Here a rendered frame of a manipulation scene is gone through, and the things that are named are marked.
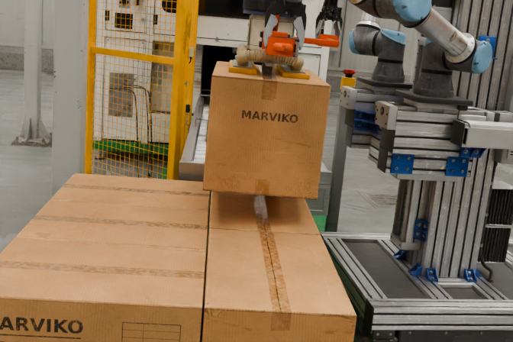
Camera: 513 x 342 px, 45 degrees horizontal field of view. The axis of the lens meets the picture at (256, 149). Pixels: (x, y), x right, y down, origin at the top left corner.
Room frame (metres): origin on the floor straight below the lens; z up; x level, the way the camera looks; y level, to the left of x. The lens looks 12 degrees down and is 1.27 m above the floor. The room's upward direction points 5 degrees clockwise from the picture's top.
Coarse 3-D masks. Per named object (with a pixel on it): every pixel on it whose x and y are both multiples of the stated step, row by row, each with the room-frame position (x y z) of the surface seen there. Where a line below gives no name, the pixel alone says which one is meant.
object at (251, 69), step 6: (234, 60) 2.43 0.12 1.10; (234, 66) 2.21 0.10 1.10; (240, 66) 2.21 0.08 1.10; (246, 66) 2.21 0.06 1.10; (252, 66) 2.23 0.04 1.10; (228, 72) 2.19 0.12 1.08; (234, 72) 2.18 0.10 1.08; (240, 72) 2.18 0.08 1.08; (246, 72) 2.18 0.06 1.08; (252, 72) 2.18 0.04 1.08
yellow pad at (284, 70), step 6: (276, 66) 2.48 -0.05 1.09; (282, 66) 2.37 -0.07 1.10; (288, 66) 2.39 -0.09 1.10; (282, 72) 2.20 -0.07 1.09; (288, 72) 2.22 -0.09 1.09; (294, 72) 2.22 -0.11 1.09; (300, 72) 2.22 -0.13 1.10; (294, 78) 2.19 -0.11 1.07; (300, 78) 2.19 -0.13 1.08; (306, 78) 2.19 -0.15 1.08
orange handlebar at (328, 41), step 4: (308, 40) 2.40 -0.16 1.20; (312, 40) 2.40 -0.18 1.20; (316, 40) 2.40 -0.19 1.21; (320, 40) 2.40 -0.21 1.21; (324, 40) 2.40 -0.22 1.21; (328, 40) 2.40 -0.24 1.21; (332, 40) 2.40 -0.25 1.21; (336, 40) 2.41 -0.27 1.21; (276, 44) 1.70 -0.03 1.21; (280, 44) 1.70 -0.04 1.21; (284, 44) 1.70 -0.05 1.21; (288, 44) 1.71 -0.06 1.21; (320, 44) 2.40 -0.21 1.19; (324, 44) 2.40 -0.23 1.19; (328, 44) 2.40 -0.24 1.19; (332, 44) 2.40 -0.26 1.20; (336, 44) 2.40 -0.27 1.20; (276, 48) 1.70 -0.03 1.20; (280, 48) 1.70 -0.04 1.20; (284, 48) 1.70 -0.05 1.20; (288, 48) 1.70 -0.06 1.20; (292, 48) 1.71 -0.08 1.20
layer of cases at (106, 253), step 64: (64, 192) 2.30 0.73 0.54; (128, 192) 2.37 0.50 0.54; (192, 192) 2.45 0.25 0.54; (0, 256) 1.65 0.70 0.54; (64, 256) 1.69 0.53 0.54; (128, 256) 1.73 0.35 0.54; (192, 256) 1.77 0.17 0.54; (256, 256) 1.81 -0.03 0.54; (320, 256) 1.86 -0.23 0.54; (0, 320) 1.41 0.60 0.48; (64, 320) 1.42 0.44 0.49; (128, 320) 1.43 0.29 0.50; (192, 320) 1.45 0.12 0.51; (256, 320) 1.46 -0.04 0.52; (320, 320) 1.47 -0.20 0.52
